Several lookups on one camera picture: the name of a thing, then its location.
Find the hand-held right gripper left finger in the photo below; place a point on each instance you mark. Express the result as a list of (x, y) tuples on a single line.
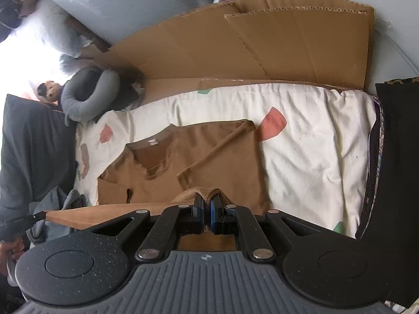
[(199, 217)]

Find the dark cloth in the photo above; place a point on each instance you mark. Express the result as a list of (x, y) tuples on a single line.
[(127, 95)]

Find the black patterned clothing pile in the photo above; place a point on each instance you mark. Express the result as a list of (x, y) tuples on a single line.
[(399, 170)]

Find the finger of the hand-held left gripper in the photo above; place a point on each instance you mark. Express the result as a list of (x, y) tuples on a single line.
[(31, 219)]

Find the person's left hand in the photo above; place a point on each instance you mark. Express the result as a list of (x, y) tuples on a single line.
[(8, 252)]

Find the grey neck pillow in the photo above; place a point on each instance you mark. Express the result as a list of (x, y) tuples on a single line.
[(81, 104)]

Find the brown plush toy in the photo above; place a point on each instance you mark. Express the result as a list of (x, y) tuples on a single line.
[(49, 91)]

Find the white patch-print bed sheet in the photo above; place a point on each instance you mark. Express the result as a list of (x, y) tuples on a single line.
[(311, 153)]

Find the brown cardboard sheet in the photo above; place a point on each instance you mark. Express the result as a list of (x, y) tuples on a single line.
[(262, 45)]

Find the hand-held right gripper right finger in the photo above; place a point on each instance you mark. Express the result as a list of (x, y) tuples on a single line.
[(214, 216)]

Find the brown printed T-shirt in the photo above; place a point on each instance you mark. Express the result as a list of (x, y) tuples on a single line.
[(203, 150)]

